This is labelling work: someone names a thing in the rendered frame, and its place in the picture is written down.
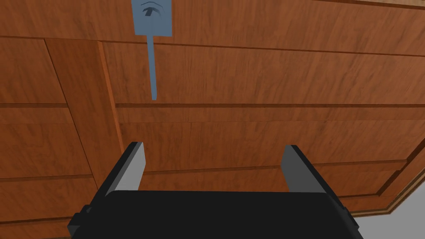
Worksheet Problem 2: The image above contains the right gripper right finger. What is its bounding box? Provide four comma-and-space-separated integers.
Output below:
280, 144, 340, 202

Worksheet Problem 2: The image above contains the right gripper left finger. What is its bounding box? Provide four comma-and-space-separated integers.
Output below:
94, 141, 147, 202

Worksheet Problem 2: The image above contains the brown wooden door leaf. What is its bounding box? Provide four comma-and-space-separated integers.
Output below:
0, 0, 425, 239

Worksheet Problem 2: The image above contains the blue-grey lever door handle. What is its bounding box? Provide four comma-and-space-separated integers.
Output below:
131, 0, 173, 101

